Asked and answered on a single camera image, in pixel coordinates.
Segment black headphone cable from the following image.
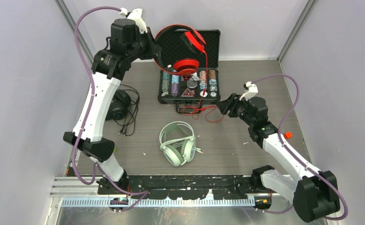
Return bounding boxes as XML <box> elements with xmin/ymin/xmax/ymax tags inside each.
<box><xmin>115</xmin><ymin>84</ymin><xmax>141</xmax><ymax>138</ymax></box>

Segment blue black headphones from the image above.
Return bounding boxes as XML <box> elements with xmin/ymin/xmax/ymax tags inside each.
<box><xmin>106</xmin><ymin>90</ymin><xmax>131</xmax><ymax>120</ymax></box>

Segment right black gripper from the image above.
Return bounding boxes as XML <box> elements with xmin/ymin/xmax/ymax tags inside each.
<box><xmin>216</xmin><ymin>93</ymin><xmax>255</xmax><ymax>127</ymax></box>

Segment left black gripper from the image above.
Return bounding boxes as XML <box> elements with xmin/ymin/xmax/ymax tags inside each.
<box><xmin>126</xmin><ymin>26</ymin><xmax>161</xmax><ymax>61</ymax></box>

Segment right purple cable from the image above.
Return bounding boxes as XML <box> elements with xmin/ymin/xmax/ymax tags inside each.
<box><xmin>251</xmin><ymin>74</ymin><xmax>350</xmax><ymax>221</ymax></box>

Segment black poker chip case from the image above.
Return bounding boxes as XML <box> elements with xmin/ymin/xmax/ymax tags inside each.
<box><xmin>156</xmin><ymin>30</ymin><xmax>221</xmax><ymax>113</ymax></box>

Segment mint green headphones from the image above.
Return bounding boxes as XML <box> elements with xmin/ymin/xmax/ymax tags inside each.
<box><xmin>159</xmin><ymin>121</ymin><xmax>202</xmax><ymax>167</ymax></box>

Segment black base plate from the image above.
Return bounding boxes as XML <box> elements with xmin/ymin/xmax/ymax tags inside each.
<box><xmin>96</xmin><ymin>174</ymin><xmax>283</xmax><ymax>201</ymax></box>

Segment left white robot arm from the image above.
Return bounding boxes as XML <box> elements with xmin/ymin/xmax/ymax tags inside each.
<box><xmin>63</xmin><ymin>18</ymin><xmax>160</xmax><ymax>194</ymax></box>

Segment red headphone cable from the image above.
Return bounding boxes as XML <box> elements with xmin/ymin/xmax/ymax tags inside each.
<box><xmin>182</xmin><ymin>49</ymin><xmax>226</xmax><ymax>124</ymax></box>

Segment orange cube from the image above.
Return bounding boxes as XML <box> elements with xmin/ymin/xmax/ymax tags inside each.
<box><xmin>283</xmin><ymin>132</ymin><xmax>293</xmax><ymax>139</ymax></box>

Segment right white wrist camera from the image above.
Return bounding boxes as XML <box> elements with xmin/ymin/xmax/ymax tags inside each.
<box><xmin>239</xmin><ymin>82</ymin><xmax>259</xmax><ymax>101</ymax></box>

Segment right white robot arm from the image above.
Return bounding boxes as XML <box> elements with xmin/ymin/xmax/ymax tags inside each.
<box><xmin>216</xmin><ymin>93</ymin><xmax>341</xmax><ymax>223</ymax></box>

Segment red headphones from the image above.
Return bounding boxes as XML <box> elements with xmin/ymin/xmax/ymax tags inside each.
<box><xmin>155</xmin><ymin>24</ymin><xmax>208</xmax><ymax>76</ymax></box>

